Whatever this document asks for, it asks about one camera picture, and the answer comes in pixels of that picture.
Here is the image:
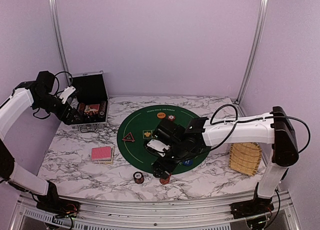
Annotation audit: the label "chip row in case left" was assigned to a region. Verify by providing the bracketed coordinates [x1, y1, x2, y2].
[77, 103, 86, 116]

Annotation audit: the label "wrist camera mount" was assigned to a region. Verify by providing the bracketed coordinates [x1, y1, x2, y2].
[59, 86, 76, 104]
[146, 139, 170, 157]

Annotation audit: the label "orange big blind button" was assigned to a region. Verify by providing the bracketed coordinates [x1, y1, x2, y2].
[157, 112, 166, 119]

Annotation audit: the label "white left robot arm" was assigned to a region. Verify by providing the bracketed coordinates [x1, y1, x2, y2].
[0, 71, 81, 215]

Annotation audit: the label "red five chip stack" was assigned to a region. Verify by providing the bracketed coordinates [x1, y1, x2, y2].
[159, 175, 171, 185]

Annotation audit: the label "red chips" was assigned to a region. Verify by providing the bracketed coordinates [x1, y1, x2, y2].
[167, 115, 176, 121]

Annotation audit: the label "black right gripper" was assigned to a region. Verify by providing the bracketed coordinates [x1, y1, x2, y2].
[151, 141, 188, 180]

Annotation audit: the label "woven bamboo basket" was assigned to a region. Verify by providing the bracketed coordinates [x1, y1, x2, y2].
[229, 142, 262, 176]

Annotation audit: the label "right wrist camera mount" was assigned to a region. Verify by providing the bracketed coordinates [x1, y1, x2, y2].
[146, 139, 170, 157]

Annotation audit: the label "aluminium frame post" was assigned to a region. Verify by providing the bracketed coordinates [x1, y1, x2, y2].
[235, 0, 269, 105]
[48, 0, 70, 78]

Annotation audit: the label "red playing card deck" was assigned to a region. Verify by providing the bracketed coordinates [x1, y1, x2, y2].
[91, 146, 111, 161]

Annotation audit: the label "aluminium frame post right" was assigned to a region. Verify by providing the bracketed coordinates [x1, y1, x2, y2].
[235, 0, 269, 105]

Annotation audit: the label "triangular all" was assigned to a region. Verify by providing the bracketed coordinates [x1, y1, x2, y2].
[122, 132, 135, 142]

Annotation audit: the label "black hundred chip stack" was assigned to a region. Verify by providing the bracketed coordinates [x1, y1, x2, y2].
[133, 172, 145, 184]

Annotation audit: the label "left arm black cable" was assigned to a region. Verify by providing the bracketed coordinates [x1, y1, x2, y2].
[33, 70, 73, 120]

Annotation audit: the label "blue small blind button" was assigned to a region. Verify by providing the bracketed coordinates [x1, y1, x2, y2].
[182, 159, 194, 167]

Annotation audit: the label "chip row in case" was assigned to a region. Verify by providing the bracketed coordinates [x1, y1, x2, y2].
[77, 103, 86, 116]
[98, 101, 107, 118]

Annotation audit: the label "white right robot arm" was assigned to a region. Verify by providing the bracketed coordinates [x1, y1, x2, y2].
[144, 106, 299, 219]

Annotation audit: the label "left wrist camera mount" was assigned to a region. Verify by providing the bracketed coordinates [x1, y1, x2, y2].
[59, 86, 76, 104]

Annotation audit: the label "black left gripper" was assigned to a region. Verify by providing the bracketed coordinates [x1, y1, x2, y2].
[33, 93, 83, 125]

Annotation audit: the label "round green poker mat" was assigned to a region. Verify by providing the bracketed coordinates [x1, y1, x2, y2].
[117, 105, 198, 173]

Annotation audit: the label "aluminium poker case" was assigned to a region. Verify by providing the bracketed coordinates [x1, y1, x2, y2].
[71, 70, 109, 133]

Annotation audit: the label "boxed card deck in case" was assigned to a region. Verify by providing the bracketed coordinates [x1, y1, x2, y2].
[84, 104, 100, 115]

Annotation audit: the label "aluminium front rail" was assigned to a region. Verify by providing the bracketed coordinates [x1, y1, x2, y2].
[9, 190, 301, 230]

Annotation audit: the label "chip row in case right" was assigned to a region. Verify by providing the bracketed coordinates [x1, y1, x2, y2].
[98, 101, 107, 118]

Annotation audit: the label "aluminium frame post left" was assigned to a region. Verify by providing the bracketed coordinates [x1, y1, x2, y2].
[48, 0, 70, 78]

